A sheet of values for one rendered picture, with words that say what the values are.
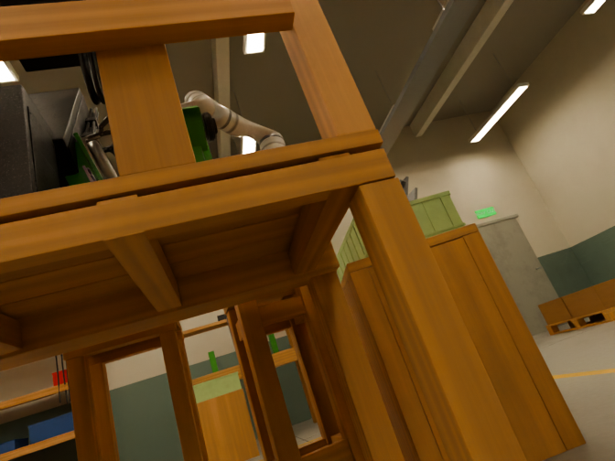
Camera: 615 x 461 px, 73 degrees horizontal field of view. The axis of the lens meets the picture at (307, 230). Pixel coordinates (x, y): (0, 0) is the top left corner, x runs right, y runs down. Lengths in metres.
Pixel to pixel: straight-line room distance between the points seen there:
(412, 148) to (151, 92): 8.06
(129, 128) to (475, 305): 1.24
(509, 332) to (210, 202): 1.17
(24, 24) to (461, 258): 1.42
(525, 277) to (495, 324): 6.98
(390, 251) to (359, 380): 0.64
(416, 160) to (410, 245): 7.90
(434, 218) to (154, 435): 5.61
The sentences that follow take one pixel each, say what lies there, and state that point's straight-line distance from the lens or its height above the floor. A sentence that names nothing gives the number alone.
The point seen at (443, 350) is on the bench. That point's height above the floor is 0.42.
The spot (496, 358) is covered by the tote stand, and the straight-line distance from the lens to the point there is 1.60.
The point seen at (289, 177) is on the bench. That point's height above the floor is 0.81.
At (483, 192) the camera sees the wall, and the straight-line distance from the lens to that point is 8.99.
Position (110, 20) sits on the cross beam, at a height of 1.21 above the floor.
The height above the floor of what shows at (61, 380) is 1.47.
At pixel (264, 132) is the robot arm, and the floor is 1.26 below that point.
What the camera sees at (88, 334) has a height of 0.75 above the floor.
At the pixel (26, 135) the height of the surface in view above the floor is 1.10.
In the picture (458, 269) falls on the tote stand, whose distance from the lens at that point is 1.61.
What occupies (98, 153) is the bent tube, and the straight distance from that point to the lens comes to 1.20.
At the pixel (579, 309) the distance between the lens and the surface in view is 6.43.
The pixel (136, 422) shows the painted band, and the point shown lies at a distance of 6.73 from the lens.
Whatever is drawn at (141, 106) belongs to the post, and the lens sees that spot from 0.92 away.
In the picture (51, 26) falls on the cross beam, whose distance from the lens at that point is 1.02.
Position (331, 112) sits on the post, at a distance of 0.93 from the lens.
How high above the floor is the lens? 0.43
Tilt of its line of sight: 20 degrees up
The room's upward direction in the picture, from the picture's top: 19 degrees counter-clockwise
